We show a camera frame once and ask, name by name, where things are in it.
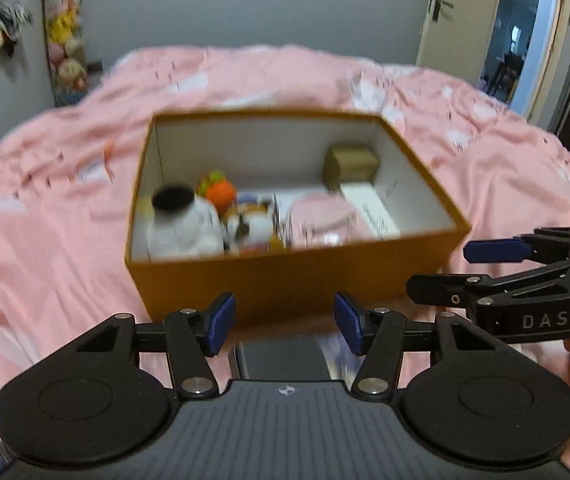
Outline orange carrot toy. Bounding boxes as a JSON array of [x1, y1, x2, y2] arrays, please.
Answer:
[[194, 169, 239, 212]]

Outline pink printed blanket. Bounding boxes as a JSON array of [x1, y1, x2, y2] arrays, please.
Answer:
[[0, 43, 570, 480]]

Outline dark door handle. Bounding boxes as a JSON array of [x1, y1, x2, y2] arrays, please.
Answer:
[[427, 0, 456, 24]]

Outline white flat box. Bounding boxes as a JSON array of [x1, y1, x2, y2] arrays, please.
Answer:
[[338, 182, 402, 239]]

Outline pink pouch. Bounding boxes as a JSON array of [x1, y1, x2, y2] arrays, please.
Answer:
[[284, 194, 377, 250]]

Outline cream door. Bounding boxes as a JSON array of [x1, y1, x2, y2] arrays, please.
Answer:
[[414, 0, 504, 69]]

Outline wall hanging with plush toys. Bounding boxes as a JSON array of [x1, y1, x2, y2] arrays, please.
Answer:
[[39, 0, 92, 108]]

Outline orange cardboard storage box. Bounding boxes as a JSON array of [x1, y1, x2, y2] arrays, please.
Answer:
[[124, 109, 473, 329]]

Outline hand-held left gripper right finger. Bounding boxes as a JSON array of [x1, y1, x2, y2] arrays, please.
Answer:
[[333, 291, 497, 401]]

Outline dark chair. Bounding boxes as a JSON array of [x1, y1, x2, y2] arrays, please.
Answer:
[[484, 52, 524, 102]]

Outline white and black plush toy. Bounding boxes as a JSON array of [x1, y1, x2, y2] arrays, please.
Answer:
[[145, 184, 226, 261]]

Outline small tan cardboard box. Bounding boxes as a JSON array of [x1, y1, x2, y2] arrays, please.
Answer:
[[321, 144, 381, 194]]

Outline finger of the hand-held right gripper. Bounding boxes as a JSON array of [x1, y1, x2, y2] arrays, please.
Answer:
[[463, 227, 570, 264], [405, 257, 570, 311]]

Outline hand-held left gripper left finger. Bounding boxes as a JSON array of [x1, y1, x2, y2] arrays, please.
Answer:
[[77, 292, 237, 401]]

